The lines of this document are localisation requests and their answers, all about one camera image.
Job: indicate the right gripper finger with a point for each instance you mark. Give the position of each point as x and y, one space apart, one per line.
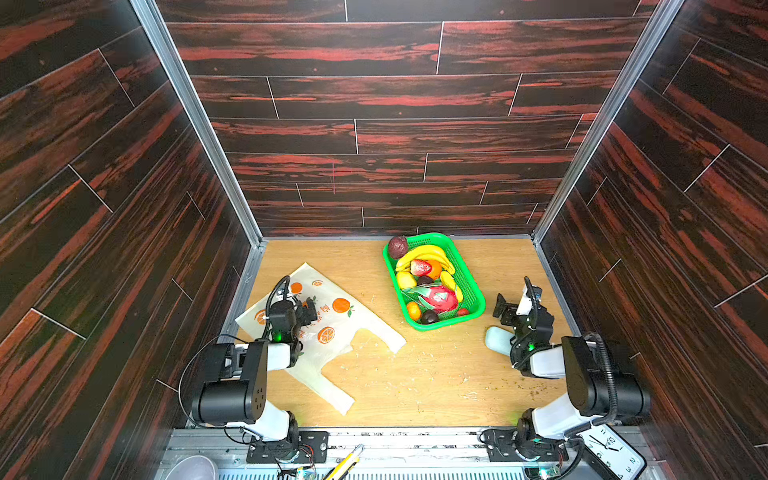
501 301
506 313

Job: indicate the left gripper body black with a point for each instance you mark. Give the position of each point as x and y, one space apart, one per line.
303 312

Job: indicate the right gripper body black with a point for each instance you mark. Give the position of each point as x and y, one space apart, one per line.
516 313

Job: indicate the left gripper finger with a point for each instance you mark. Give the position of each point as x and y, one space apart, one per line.
308 303
306 316

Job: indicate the white plastic bag orange print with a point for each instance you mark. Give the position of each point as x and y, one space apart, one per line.
340 317

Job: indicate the pink dragon fruit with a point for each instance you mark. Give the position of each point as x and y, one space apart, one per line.
438 298

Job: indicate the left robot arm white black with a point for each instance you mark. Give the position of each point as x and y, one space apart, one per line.
229 388

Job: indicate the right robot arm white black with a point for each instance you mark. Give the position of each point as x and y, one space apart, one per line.
601 383

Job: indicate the pale blue object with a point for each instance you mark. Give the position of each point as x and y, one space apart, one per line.
499 340

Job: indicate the small yellow banana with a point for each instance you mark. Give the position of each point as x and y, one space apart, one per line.
448 281

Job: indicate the green plastic basket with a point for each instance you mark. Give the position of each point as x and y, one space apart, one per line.
474 303

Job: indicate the dark purple fruit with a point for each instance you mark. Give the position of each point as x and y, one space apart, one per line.
429 317

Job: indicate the orange tangerine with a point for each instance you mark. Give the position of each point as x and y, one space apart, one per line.
436 269

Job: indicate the small orange fruit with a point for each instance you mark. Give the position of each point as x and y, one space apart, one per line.
414 311

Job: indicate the red strawberry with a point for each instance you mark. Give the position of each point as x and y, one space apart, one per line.
420 267

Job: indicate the yellow banana bunch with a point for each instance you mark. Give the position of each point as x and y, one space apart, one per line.
426 252

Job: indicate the yellow lemon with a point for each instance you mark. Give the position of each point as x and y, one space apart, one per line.
405 280

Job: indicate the purple passion fruit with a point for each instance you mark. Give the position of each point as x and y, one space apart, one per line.
397 247

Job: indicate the black white clock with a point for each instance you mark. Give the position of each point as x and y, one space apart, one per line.
609 455

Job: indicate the yellow utility knife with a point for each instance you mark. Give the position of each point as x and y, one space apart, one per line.
345 465

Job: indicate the white bowl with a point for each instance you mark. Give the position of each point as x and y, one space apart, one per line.
197 467

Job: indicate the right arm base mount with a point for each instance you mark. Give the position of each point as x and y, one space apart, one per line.
509 445

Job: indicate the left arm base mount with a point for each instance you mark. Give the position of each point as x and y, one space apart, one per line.
303 447

